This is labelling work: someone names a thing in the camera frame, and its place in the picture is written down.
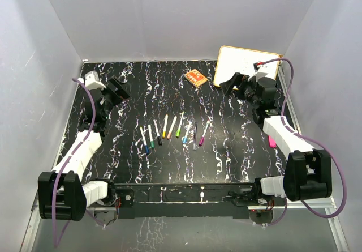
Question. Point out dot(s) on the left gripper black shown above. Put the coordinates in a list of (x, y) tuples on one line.
[(123, 92)]

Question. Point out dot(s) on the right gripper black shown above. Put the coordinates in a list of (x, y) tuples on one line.
[(238, 80)]

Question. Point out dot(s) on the black cap marker pen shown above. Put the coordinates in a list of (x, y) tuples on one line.
[(159, 138)]

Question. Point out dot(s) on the green cap marker pen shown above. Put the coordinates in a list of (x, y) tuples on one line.
[(150, 136)]

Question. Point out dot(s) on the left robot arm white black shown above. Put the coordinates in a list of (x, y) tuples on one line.
[(61, 194)]

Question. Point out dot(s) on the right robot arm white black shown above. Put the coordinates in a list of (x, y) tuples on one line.
[(308, 170)]

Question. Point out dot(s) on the orange cap marker pen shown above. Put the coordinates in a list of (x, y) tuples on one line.
[(165, 126)]

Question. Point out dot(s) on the peach cap marker pen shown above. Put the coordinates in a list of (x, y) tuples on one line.
[(171, 128)]

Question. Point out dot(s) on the magenta cap marker pen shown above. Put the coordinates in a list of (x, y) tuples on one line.
[(204, 133)]

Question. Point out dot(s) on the lime cap marker pen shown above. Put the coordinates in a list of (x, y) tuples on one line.
[(180, 125)]

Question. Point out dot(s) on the pink highlighter pen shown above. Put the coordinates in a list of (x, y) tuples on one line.
[(272, 143)]

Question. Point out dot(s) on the light blue cap marker pen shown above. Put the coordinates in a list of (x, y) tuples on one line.
[(187, 131)]

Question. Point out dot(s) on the dark purple thin pen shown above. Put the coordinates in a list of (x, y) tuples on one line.
[(195, 136)]

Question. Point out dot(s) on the orange spiral notebook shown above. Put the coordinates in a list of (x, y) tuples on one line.
[(196, 78)]

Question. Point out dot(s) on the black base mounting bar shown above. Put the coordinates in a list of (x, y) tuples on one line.
[(236, 200)]

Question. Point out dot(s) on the white board yellow frame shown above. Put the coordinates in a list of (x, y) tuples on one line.
[(232, 59)]

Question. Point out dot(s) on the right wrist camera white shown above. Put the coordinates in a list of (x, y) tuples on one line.
[(260, 72)]

